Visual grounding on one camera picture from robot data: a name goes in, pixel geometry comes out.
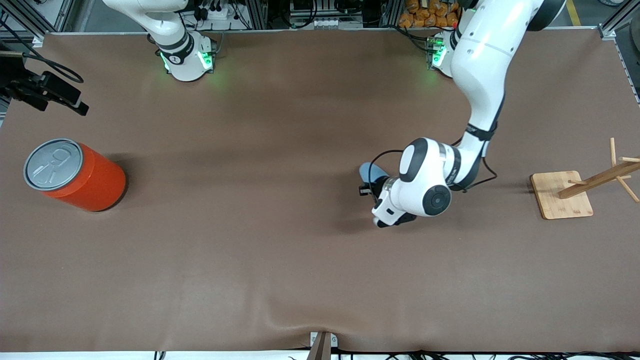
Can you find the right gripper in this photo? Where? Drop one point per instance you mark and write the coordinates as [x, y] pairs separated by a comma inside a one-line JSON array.
[[31, 86]]

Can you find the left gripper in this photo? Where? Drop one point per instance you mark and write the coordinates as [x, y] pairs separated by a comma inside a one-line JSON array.
[[376, 190]]

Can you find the light blue plastic cup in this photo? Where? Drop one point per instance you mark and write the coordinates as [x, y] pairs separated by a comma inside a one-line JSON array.
[[372, 172]]

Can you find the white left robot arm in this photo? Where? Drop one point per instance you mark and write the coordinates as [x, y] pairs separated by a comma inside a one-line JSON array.
[[480, 60]]

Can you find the wooden cup rack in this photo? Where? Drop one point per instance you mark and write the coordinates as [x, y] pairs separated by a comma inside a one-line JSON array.
[[562, 197]]

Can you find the orange can with silver lid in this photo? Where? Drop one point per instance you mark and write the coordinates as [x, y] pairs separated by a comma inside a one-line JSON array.
[[95, 185]]

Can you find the brown table mat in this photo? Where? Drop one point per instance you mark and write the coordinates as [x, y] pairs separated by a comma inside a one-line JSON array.
[[250, 260]]

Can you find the white power strip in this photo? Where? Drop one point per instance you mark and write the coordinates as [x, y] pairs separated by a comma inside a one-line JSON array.
[[325, 23]]

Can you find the orange snack bags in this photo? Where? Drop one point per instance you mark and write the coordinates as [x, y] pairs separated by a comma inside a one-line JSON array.
[[425, 15]]

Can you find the metal table edge bracket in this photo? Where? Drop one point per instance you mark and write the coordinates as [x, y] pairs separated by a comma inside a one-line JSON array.
[[323, 342]]

